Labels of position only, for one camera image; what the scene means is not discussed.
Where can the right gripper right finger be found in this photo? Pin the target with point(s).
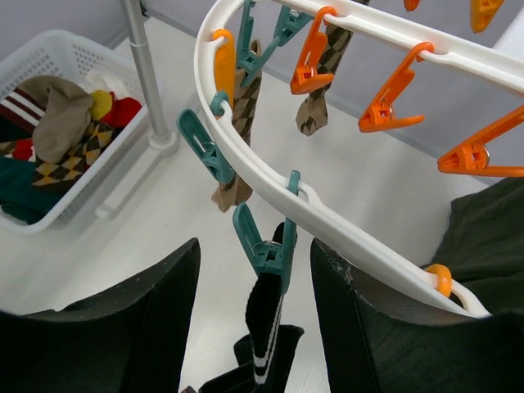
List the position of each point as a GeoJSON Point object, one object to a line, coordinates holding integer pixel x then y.
{"type": "Point", "coordinates": [376, 339]}

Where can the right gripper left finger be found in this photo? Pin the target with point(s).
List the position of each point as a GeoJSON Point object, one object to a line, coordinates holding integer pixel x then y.
{"type": "Point", "coordinates": [128, 338]}

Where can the black striped sock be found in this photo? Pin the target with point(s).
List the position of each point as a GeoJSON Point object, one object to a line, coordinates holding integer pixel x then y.
{"type": "Point", "coordinates": [265, 355]}

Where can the brown argyle sock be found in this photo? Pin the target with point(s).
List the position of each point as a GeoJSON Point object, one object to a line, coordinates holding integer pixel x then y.
{"type": "Point", "coordinates": [245, 100]}
{"type": "Point", "coordinates": [315, 70]}
{"type": "Point", "coordinates": [61, 176]}

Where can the teal clothes clip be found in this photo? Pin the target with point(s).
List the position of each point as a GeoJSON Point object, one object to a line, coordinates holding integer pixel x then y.
{"type": "Point", "coordinates": [196, 136]}
{"type": "Point", "coordinates": [266, 256]}

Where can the olive green garment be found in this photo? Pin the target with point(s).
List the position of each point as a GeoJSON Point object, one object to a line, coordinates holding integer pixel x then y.
{"type": "Point", "coordinates": [483, 242]}

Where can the dark teal sock in basket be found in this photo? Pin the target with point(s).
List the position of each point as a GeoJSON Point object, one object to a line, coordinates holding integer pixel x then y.
{"type": "Point", "coordinates": [19, 198]}

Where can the white clothes rack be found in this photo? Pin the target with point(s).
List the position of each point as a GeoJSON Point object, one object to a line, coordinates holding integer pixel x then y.
{"type": "Point", "coordinates": [162, 142]}

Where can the red sock in basket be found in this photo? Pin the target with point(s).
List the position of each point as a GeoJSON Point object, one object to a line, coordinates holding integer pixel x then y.
{"type": "Point", "coordinates": [122, 111]}

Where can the yellow sock in basket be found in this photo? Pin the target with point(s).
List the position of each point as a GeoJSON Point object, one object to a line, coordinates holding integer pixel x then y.
{"type": "Point", "coordinates": [102, 104]}

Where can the white sock in basket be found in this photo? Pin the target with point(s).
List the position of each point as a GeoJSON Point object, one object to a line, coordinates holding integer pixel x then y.
{"type": "Point", "coordinates": [97, 80]}

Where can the white laundry basket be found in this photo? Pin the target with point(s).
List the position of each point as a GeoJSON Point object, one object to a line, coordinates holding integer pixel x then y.
{"type": "Point", "coordinates": [60, 53]}

